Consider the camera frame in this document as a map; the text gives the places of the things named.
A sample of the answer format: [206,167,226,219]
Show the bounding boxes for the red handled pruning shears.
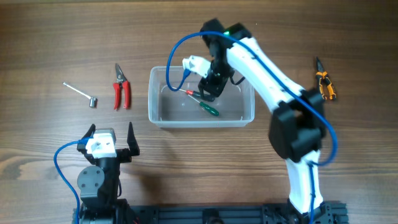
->
[113,63,131,110]

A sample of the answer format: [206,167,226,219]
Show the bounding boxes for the silver socket wrench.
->
[63,82,97,108]

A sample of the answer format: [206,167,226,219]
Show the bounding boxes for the left blue cable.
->
[53,138,93,224]

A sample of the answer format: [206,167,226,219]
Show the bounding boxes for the green handled screwdriver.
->
[189,95,220,116]

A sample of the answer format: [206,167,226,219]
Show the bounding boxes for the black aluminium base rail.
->
[78,202,349,224]

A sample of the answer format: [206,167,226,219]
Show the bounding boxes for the black red screwdriver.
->
[180,89,215,102]

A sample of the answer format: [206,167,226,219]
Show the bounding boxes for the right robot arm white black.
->
[196,19,330,215]

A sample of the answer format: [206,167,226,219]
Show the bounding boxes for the orange black pliers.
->
[315,57,336,100]

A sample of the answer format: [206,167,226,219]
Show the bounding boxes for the right blue cable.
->
[165,30,339,224]

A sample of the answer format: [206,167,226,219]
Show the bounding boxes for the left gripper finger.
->
[127,122,140,156]
[82,124,96,139]

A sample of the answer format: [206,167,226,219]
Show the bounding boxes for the clear plastic container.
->
[148,66,255,128]

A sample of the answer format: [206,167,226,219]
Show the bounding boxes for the blue cable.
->
[53,138,93,224]
[165,30,339,224]

